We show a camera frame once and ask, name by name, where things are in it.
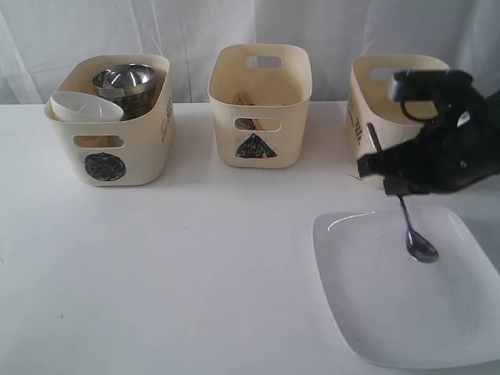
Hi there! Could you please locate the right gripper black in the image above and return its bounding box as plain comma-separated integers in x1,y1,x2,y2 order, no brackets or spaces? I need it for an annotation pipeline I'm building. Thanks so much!
356,70,499,196

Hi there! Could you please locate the steel spoon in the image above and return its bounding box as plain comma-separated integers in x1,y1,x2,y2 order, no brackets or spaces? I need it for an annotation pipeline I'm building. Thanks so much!
366,121,440,264

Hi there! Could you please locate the white square plate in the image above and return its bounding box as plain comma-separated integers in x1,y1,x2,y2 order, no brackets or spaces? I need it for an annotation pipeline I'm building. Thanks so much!
312,206,499,370

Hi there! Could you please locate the wooden chopstick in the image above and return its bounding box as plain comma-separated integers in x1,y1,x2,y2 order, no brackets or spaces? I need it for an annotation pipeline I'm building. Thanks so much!
234,92,275,131

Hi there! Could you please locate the steel bowl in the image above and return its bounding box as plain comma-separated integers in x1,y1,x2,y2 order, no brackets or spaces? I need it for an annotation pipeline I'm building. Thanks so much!
91,63,157,120

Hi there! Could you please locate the white round bowl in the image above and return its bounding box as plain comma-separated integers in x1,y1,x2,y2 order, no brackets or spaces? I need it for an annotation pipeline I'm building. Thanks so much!
50,91,124,123

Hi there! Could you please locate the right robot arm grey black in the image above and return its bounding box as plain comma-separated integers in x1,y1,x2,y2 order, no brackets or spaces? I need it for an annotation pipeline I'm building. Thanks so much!
356,70,499,195

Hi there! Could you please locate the cream bin with square mark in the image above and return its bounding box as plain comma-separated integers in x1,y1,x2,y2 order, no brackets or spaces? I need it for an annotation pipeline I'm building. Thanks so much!
345,53,462,192

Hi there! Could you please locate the cream bin with triangle mark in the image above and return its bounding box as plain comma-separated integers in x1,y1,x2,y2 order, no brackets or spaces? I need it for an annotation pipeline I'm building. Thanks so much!
208,44,313,169

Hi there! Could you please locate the cream bin with circle mark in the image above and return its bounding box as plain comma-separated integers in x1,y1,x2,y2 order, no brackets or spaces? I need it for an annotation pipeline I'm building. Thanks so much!
45,54,175,187

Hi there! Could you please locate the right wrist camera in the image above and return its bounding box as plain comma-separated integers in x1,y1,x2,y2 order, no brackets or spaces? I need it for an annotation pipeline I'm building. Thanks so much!
388,70,449,102

